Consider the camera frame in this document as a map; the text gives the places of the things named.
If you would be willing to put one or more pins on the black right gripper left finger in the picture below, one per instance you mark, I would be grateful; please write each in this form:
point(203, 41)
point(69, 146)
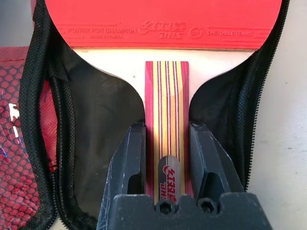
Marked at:
point(124, 163)

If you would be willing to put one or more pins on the red ping-pong paddle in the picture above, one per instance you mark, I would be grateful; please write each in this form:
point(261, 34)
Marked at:
point(165, 24)

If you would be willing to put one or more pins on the red and black paddle case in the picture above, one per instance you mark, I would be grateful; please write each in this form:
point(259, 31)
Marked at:
point(100, 107)

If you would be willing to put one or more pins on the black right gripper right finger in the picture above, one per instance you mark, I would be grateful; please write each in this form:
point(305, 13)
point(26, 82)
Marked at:
point(211, 158)

